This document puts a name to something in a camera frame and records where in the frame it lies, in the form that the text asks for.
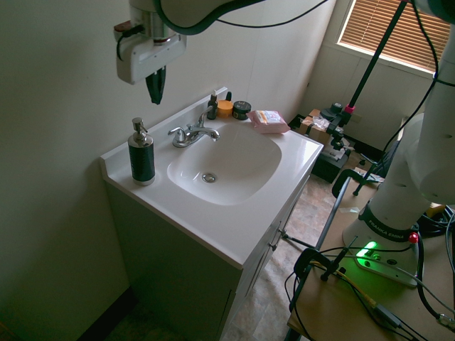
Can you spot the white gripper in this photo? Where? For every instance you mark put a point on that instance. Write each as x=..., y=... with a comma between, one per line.
x=142, y=62

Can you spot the black sanitizer pump bottle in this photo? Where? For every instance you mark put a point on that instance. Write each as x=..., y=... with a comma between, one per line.
x=141, y=160

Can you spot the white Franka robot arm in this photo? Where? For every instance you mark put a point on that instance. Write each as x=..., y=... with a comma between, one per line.
x=401, y=184

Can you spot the dark dropper bottle white bulb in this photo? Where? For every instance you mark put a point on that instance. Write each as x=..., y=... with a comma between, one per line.
x=212, y=108

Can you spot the orange cream jar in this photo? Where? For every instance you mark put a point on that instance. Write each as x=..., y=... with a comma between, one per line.
x=225, y=109

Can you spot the small bottle black dropper cap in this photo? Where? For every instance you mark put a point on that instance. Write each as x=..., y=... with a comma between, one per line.
x=229, y=96

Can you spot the black cream jar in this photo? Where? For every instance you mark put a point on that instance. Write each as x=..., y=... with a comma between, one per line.
x=241, y=110

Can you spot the chrome sink drain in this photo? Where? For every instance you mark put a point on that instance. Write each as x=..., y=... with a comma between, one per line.
x=209, y=177

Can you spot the pink wipes pack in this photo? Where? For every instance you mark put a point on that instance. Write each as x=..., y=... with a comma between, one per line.
x=268, y=122

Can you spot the white vanity sink cabinet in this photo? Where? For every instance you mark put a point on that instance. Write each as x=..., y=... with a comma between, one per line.
x=213, y=227

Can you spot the cardboard box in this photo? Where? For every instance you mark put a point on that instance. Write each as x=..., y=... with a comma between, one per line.
x=316, y=133

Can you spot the grey vanity cabinet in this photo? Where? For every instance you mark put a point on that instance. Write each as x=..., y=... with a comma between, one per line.
x=170, y=266

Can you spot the black equipment case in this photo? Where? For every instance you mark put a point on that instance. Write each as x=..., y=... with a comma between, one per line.
x=327, y=167

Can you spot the metal cabinet door knob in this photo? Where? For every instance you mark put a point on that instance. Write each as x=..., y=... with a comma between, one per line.
x=273, y=245
x=283, y=232

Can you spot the black C-clamp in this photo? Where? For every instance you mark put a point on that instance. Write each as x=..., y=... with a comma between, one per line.
x=305, y=255
x=350, y=173

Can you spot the brown window blinds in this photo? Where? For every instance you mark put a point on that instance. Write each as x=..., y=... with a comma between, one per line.
x=391, y=32

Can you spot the wooden robot table board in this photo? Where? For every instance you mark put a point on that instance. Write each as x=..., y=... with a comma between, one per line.
x=337, y=312

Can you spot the red round knob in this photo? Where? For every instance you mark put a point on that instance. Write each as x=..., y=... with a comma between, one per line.
x=413, y=237

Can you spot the black camera stand pole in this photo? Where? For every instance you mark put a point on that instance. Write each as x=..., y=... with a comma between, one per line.
x=377, y=57

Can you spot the black wall baseboard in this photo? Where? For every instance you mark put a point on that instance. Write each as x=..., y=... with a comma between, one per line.
x=106, y=312

